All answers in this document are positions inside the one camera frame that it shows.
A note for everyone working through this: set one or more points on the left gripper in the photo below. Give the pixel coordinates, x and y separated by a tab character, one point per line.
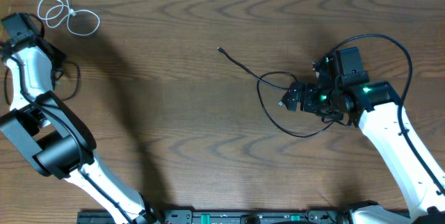
62	55

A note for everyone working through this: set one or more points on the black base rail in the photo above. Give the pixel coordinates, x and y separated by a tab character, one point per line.
305	216

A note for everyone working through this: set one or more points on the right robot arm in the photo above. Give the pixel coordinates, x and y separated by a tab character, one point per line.
374	107

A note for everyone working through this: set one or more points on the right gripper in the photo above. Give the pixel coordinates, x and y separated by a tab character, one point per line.
309	89

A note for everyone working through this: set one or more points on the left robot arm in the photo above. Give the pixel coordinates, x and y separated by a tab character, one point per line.
53	140

